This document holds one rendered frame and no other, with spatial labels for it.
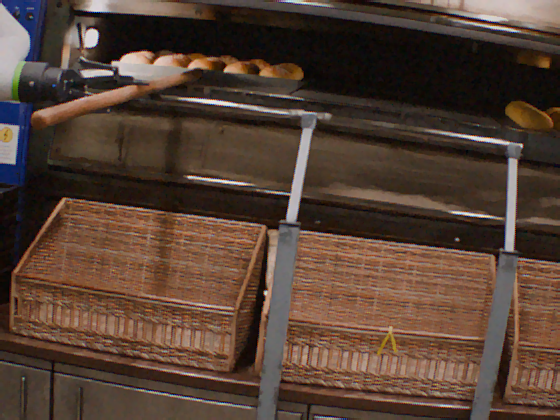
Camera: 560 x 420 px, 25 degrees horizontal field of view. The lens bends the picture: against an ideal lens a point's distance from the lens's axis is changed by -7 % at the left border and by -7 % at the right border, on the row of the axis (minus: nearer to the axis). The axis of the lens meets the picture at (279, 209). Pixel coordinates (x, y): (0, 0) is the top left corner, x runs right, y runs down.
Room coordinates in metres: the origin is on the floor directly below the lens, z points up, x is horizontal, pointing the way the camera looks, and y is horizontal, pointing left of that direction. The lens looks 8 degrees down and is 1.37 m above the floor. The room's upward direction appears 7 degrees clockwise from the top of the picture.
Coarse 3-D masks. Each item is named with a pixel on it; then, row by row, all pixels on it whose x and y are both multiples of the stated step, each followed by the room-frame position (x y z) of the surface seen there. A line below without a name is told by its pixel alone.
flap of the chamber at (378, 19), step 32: (96, 0) 3.30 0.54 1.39; (128, 0) 3.27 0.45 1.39; (160, 0) 3.24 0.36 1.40; (192, 0) 3.23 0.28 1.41; (224, 0) 3.23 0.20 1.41; (256, 0) 3.22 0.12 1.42; (352, 32) 3.34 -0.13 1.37; (384, 32) 3.28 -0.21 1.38; (416, 32) 3.22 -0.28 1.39; (448, 32) 3.18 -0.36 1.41; (480, 32) 3.18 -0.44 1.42; (544, 64) 3.31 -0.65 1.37
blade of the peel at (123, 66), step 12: (144, 72) 3.78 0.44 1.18; (156, 72) 3.78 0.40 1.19; (168, 72) 3.78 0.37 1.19; (180, 72) 3.78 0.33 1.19; (216, 72) 3.77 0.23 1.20; (228, 72) 3.77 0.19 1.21; (264, 84) 3.76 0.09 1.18; (276, 84) 3.76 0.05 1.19; (288, 84) 3.76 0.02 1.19; (300, 84) 3.88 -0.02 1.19
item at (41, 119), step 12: (192, 72) 3.52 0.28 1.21; (156, 84) 2.97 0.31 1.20; (168, 84) 3.12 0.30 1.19; (96, 96) 2.38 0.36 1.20; (108, 96) 2.46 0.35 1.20; (120, 96) 2.56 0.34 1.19; (132, 96) 2.69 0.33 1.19; (48, 108) 2.04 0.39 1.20; (60, 108) 2.09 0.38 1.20; (72, 108) 2.16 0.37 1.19; (84, 108) 2.24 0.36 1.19; (96, 108) 2.35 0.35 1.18; (36, 120) 1.98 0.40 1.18; (48, 120) 1.99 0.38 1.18; (60, 120) 2.08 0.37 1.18
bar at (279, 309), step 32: (160, 96) 3.01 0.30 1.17; (352, 128) 2.98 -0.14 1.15; (384, 128) 2.96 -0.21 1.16; (416, 128) 2.96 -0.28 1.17; (512, 160) 2.93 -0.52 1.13; (512, 192) 2.86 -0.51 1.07; (288, 224) 2.75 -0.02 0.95; (512, 224) 2.79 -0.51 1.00; (288, 256) 2.75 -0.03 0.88; (512, 256) 2.72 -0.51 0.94; (288, 288) 2.75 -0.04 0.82; (512, 288) 2.71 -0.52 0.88; (288, 320) 2.78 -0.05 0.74; (480, 384) 2.72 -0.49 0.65; (256, 416) 2.75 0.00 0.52; (480, 416) 2.72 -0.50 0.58
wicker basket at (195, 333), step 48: (48, 240) 3.22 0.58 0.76; (96, 240) 3.34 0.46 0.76; (144, 240) 3.33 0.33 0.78; (192, 240) 3.32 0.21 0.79; (240, 240) 3.32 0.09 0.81; (48, 288) 2.90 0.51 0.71; (96, 288) 2.89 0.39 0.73; (144, 288) 3.30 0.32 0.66; (192, 288) 3.30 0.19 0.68; (240, 288) 2.98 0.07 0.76; (48, 336) 2.90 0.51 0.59; (96, 336) 2.89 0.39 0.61; (144, 336) 3.05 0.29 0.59; (192, 336) 2.88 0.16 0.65; (240, 336) 3.01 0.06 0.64
